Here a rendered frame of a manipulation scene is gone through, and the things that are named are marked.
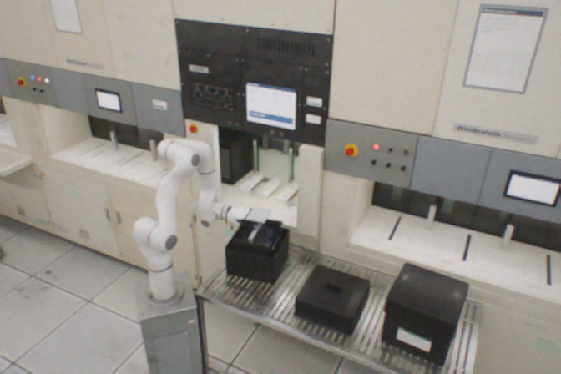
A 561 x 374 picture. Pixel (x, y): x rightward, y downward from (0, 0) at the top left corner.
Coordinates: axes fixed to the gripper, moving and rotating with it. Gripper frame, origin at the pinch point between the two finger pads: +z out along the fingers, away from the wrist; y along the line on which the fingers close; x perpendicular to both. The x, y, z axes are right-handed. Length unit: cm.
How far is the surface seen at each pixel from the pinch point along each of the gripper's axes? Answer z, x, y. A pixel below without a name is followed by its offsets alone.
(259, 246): 4.8, -9.5, 10.6
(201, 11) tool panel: -40, 94, -34
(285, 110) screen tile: 7, 51, -26
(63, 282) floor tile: -165, -106, -21
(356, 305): 57, -20, 26
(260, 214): 1.8, 2.6, 0.3
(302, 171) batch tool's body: 18.7, 21.0, -19.1
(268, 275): 10.8, -24.0, 13.7
